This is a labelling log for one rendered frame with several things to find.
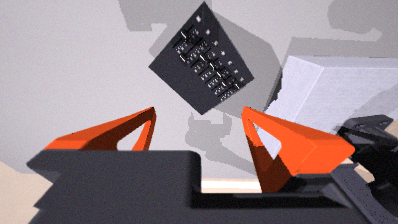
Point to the black lighting desk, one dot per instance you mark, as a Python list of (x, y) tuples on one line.
[(209, 68)]

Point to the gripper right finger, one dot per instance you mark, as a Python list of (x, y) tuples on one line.
[(303, 149)]

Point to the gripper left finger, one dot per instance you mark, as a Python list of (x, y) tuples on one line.
[(107, 135)]

